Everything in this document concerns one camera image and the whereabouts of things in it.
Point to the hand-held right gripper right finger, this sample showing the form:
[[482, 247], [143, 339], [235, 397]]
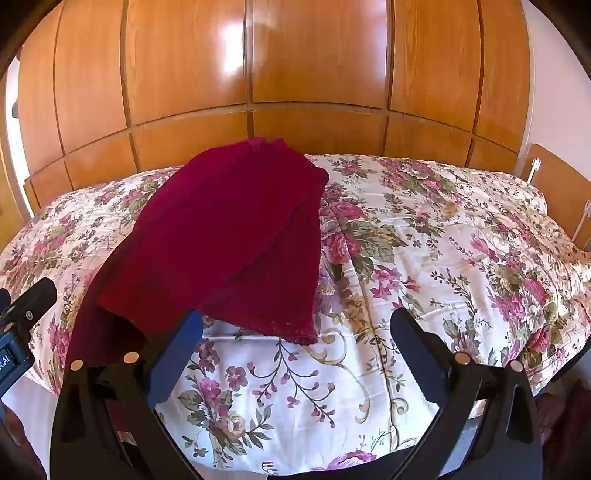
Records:
[[415, 355]]

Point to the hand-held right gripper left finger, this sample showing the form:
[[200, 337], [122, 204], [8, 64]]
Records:
[[179, 353]]

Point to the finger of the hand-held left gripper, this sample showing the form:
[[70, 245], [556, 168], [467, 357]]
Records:
[[37, 302]]

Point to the dark red knit garment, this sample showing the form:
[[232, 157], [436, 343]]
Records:
[[221, 230]]

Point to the floral bedspread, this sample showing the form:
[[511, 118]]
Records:
[[415, 254]]

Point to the dark red cloth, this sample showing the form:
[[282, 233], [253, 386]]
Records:
[[565, 415]]

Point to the wooden headboard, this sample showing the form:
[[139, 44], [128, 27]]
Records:
[[563, 180]]

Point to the wooden wardrobe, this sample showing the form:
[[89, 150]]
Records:
[[300, 69]]

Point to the white plastic bracket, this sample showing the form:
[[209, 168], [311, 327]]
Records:
[[535, 168]]

